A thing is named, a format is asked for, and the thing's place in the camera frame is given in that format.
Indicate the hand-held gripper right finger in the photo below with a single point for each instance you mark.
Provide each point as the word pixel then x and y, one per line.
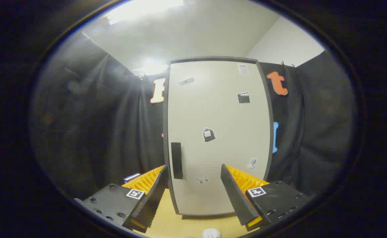
pixel 235 195

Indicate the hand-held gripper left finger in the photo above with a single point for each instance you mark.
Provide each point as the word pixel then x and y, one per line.
pixel 153 195

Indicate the white shoe with metal eyelets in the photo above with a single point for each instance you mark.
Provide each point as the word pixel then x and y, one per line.
pixel 211 234

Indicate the grey shoe cabinet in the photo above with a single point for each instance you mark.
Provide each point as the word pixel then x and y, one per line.
pixel 165 132

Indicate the white shoe cabinet door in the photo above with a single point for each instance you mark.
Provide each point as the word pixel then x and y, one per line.
pixel 213 112

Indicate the blue spine book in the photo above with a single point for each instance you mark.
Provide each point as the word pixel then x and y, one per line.
pixel 132 177

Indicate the black backdrop cloth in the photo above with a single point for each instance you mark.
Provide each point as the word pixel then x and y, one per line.
pixel 97 132

